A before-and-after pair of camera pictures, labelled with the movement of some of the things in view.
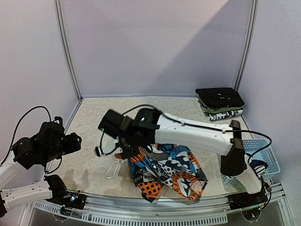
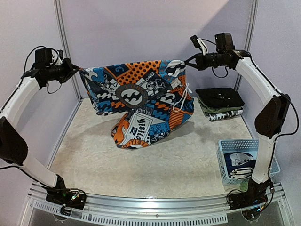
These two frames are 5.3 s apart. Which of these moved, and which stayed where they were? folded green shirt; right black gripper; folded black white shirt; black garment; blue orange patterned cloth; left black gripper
Moved: blue orange patterned cloth; left black gripper; right black gripper
Stayed: folded black white shirt; black garment; folded green shirt
